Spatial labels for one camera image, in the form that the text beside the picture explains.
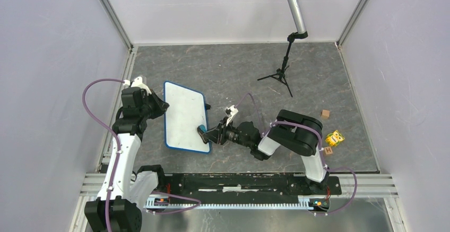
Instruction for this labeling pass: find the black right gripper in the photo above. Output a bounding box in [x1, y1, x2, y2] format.
[202, 117, 252, 149]

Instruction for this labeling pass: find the blue whiteboard eraser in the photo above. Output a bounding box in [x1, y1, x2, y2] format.
[197, 125, 207, 134]

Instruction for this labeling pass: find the blue framed whiteboard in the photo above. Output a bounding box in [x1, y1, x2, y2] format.
[163, 81, 211, 154]

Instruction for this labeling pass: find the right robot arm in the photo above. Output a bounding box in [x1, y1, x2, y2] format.
[197, 106, 329, 194]

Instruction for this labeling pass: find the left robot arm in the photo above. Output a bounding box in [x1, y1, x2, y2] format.
[84, 84, 169, 231]

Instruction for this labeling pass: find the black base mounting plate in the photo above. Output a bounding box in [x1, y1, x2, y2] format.
[157, 173, 342, 205]

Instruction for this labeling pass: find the black tripod stand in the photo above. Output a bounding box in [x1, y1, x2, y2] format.
[257, 31, 308, 98]

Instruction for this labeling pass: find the small wooden cube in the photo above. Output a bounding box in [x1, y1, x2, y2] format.
[321, 109, 330, 119]

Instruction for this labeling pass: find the wooden letter H cube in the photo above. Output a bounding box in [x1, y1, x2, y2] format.
[323, 147, 333, 155]

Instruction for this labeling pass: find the yellow toy block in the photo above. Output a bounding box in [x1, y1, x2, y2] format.
[325, 130, 345, 147]

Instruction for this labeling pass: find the silver pole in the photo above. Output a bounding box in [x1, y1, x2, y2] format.
[287, 0, 308, 39]

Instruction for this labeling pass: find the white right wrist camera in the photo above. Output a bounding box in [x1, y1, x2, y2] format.
[225, 105, 239, 126]

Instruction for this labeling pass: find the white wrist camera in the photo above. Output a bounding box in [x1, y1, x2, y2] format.
[225, 105, 239, 126]
[123, 76, 152, 94]

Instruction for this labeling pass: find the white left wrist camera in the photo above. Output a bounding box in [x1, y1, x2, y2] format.
[123, 76, 152, 94]

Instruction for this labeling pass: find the slotted cable duct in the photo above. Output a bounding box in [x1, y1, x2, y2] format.
[144, 197, 314, 211]

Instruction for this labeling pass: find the aluminium frame rail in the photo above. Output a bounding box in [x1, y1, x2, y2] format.
[80, 173, 399, 199]

